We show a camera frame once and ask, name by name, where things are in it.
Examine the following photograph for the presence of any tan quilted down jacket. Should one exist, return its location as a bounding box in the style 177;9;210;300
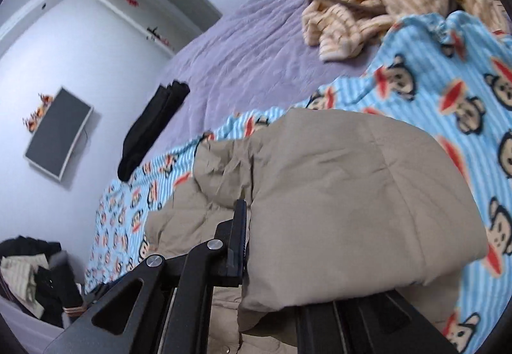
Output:
145;109;487;353

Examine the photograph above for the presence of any pile of dark clothes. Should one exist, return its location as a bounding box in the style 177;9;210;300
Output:
1;236;83;328

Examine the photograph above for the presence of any orange flower decoration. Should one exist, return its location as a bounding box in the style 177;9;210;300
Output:
23;94;54;133

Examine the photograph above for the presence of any black folded garment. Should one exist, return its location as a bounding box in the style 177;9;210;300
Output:
117;80;190;182

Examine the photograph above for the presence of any blue striped monkey blanket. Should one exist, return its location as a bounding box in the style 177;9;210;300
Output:
85;12;511;353

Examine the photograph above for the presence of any purple bed cover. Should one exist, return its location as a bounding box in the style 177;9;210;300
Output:
135;0;425;167

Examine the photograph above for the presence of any wall mounted flat television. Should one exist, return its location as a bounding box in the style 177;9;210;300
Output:
23;87;94;181

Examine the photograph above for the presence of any white wall shelf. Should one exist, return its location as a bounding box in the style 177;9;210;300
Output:
98;0;221;57

